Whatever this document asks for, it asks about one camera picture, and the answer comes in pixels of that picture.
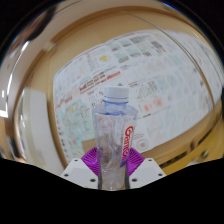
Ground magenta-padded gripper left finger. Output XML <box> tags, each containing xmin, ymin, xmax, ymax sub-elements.
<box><xmin>60</xmin><ymin>147</ymin><xmax>101</xmax><ymax>190</ymax></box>

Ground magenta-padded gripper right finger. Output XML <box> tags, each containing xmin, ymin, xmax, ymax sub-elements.
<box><xmin>125</xmin><ymin>147</ymin><xmax>167</xmax><ymax>190</ymax></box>

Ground clear plastic water bottle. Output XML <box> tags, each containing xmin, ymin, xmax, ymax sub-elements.
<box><xmin>91</xmin><ymin>86</ymin><xmax>139</xmax><ymax>191</ymax></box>

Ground printed paper wall posters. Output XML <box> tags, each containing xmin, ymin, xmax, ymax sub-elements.
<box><xmin>53</xmin><ymin>29</ymin><xmax>224</xmax><ymax>164</ymax></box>

